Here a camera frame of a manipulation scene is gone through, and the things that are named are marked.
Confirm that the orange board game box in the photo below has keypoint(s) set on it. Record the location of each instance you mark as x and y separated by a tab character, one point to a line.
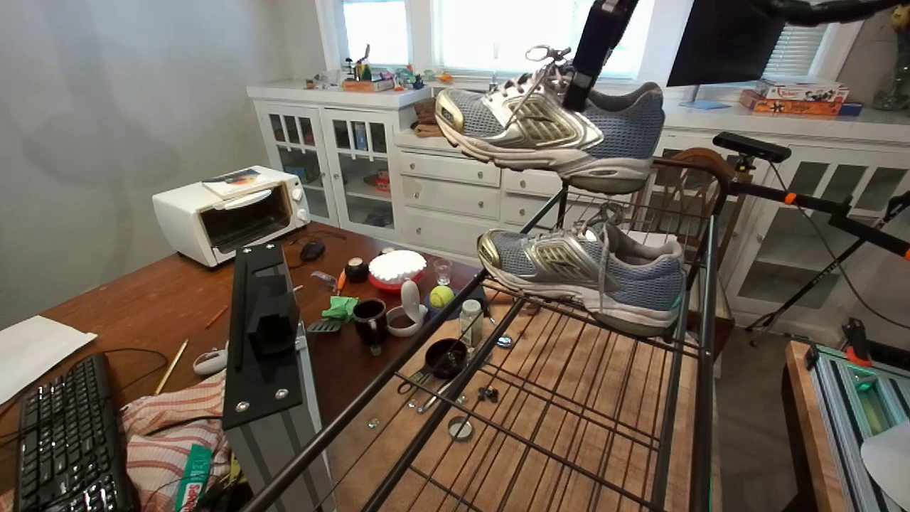
798	103

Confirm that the black metal shoe rack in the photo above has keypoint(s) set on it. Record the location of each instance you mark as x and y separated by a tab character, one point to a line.
705	380

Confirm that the brown bag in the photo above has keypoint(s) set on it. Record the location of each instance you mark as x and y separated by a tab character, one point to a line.
425	110

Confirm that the black computer keyboard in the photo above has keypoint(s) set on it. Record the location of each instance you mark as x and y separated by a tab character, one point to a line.
71	444

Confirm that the green toy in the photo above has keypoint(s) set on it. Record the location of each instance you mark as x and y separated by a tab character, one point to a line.
339	309

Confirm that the black binder clip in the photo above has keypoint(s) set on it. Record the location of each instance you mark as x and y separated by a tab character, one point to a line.
487	395

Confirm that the round metal lid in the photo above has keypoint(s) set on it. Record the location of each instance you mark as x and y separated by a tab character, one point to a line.
506	342
462	427

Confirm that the white ceramic cup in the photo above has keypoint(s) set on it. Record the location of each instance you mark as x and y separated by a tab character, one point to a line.
410	302

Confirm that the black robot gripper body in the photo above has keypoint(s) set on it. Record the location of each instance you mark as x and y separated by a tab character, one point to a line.
606	39

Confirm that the black orange clamp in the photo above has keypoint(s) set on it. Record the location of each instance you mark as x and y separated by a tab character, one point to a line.
856	341

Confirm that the dark wooden chair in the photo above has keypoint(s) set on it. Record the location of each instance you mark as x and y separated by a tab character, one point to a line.
703	161

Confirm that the beige woven tablecloth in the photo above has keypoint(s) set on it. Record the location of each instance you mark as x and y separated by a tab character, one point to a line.
569	427

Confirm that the white remote control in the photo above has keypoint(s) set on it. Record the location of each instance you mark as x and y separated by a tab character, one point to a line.
211	359

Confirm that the white paper pad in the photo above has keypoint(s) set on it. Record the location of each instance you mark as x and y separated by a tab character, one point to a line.
32	352

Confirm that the black calculator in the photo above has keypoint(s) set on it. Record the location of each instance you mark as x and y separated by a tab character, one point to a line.
322	328

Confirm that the white toaster oven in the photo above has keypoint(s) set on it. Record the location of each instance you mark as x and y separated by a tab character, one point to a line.
181	222

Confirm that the grey silver running shoe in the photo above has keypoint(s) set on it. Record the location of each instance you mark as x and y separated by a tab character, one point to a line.
578	271
512	124

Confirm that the pink striped cloth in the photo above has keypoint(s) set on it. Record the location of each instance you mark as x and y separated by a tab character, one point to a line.
161	427

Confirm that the black plate aluminium post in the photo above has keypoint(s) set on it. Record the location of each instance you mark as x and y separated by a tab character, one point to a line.
259	380

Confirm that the black stereo camera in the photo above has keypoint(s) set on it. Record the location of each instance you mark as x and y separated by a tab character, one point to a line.
751	147

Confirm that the black measuring cup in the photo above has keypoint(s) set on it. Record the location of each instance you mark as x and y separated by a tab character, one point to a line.
444	359

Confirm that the green tube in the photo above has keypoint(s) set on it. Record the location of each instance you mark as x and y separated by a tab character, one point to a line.
195	474

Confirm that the white bowl red rim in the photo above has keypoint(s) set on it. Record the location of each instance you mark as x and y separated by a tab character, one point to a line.
398	269

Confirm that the white sideboard cabinet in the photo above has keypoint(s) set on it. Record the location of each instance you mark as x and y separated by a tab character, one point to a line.
455	181

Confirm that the black mug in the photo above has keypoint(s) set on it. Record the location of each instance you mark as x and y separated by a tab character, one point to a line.
370	323

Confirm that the green toy figure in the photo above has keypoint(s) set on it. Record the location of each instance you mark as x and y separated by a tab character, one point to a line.
361	69

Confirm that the thin wooden stick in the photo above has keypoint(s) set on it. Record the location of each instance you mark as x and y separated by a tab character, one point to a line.
171	365

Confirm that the dark flower vase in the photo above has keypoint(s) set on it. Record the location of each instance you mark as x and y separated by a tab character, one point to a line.
897	75

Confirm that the small black round container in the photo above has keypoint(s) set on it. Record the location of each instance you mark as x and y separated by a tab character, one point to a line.
356	271

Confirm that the small glass jar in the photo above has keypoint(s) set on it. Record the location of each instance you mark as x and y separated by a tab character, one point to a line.
471	319

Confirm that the dark wooden dining table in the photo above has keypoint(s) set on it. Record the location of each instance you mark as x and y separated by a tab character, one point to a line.
144	302

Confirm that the black computer mouse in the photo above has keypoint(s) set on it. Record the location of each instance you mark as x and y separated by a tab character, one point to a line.
313	251

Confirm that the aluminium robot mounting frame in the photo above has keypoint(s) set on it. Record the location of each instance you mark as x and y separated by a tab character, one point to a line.
848	409

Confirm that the yellow tennis ball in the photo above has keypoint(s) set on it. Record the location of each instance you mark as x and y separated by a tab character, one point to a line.
441	298

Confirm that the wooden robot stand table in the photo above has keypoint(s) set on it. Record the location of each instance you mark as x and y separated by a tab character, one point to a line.
804	427

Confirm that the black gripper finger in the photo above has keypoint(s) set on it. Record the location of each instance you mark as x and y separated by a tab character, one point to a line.
580	92

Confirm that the black flat monitor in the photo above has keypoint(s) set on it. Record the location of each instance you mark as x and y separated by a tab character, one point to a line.
727	45

